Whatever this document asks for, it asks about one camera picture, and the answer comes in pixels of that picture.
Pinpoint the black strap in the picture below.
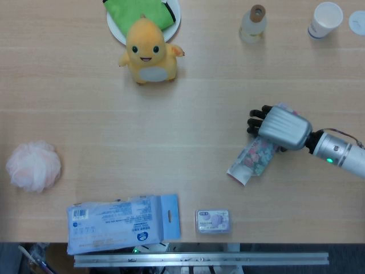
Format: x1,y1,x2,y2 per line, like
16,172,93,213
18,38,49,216
161,0,176,24

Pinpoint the thin arm cable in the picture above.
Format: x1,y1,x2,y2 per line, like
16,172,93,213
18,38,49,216
322,128,365,149

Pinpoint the aluminium profile rail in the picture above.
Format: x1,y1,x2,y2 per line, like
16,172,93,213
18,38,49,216
73,251,330,268

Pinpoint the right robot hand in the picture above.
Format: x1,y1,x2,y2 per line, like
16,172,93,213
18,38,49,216
246,104,312,154

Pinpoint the pink mesh bath pouf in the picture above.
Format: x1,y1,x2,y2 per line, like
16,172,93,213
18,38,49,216
5,139,62,194

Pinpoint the white paper cup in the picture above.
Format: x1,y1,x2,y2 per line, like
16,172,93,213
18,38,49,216
307,2,344,41

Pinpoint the cable clutter under table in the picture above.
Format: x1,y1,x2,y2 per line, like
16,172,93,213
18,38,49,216
18,242,58,274

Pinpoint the orange dragon plush toy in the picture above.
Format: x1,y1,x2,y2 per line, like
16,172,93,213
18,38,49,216
118,13,186,86

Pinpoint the green folded cloth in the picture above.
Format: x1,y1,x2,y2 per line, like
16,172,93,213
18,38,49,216
102,0,176,32

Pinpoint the glass bottle wooden cap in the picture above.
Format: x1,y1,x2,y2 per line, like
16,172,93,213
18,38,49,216
238,4,269,44

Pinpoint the white round table grommet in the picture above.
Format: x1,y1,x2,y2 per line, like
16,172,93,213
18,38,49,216
348,10,365,37

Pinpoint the purple dental floss box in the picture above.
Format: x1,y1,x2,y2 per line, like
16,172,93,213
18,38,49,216
195,209,233,236

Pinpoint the white round plate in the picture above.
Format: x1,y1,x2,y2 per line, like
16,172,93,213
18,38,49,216
107,0,182,45

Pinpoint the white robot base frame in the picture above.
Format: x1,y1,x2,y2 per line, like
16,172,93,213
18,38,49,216
159,242,241,274

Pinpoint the blue wet wipes pack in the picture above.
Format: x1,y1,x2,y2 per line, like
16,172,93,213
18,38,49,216
66,194,182,256

